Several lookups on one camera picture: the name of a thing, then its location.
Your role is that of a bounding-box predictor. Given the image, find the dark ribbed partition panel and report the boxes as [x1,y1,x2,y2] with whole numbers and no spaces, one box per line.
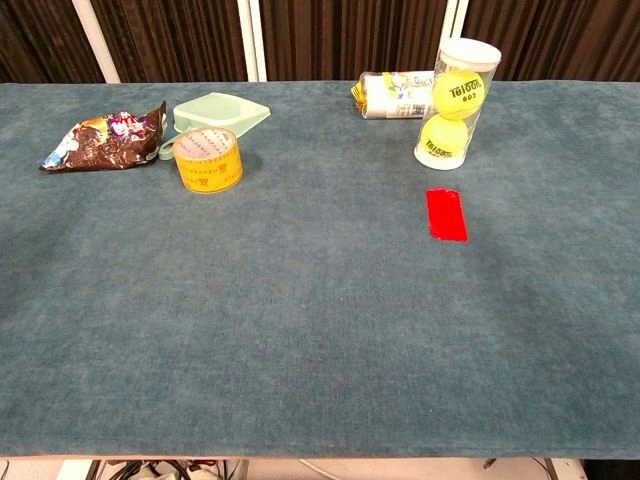
[462,0,640,82]
[91,0,250,84]
[259,0,457,82]
[0,0,107,84]

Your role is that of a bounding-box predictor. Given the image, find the brown snack bag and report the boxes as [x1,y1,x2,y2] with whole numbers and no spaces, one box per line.
[38,101,168,174]

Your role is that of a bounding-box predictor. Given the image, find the yellow packing tape roll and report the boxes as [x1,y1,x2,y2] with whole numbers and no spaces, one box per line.
[172,126,244,195]

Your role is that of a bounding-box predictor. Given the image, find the yellow tennis ball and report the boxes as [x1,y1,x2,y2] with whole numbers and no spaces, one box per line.
[418,114,470,160]
[432,69,486,121]

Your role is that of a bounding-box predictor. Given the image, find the clear tennis ball tube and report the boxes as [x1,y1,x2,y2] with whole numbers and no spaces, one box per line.
[413,37,502,171]

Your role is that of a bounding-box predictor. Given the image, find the blue tablecloth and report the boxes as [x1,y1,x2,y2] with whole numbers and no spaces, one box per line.
[0,80,640,459]

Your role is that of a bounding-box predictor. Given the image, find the tangled black floor cables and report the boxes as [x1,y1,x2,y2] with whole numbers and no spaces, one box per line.
[97,458,244,480]

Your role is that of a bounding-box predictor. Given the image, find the mint green plastic dustpan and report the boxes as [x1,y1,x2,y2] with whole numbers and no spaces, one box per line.
[158,92,272,161]

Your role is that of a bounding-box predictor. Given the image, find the small red block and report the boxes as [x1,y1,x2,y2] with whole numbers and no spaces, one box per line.
[425,188,470,244]

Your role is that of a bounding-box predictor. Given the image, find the white yellow snack packet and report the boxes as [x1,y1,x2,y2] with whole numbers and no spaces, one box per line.
[350,70,439,121]

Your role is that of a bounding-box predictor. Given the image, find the white partition post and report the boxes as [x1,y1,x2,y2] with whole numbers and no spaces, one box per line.
[71,0,122,84]
[236,0,269,83]
[441,0,472,51]

